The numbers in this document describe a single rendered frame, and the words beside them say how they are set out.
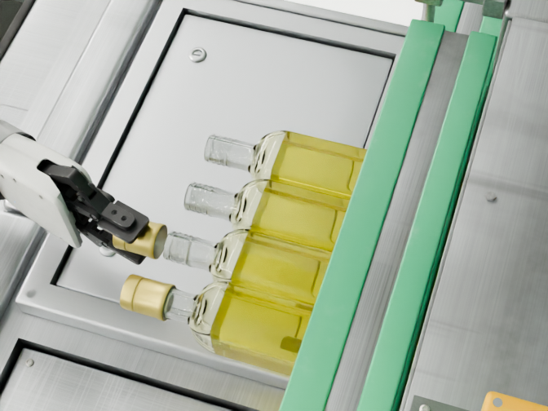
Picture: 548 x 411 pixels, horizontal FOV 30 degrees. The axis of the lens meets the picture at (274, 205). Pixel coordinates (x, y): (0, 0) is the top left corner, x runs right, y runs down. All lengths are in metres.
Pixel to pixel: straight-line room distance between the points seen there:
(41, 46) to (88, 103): 0.16
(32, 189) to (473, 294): 0.44
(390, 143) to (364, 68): 0.39
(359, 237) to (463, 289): 0.10
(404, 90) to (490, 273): 0.20
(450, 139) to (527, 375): 0.22
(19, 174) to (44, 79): 0.36
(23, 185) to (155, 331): 0.21
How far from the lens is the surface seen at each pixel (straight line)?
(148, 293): 0.96
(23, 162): 1.02
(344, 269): 0.82
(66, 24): 1.41
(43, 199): 1.00
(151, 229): 0.99
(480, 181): 0.84
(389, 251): 0.83
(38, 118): 1.30
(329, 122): 1.21
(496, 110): 0.88
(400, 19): 1.30
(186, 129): 1.22
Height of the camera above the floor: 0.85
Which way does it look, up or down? 12 degrees up
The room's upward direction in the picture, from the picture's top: 76 degrees counter-clockwise
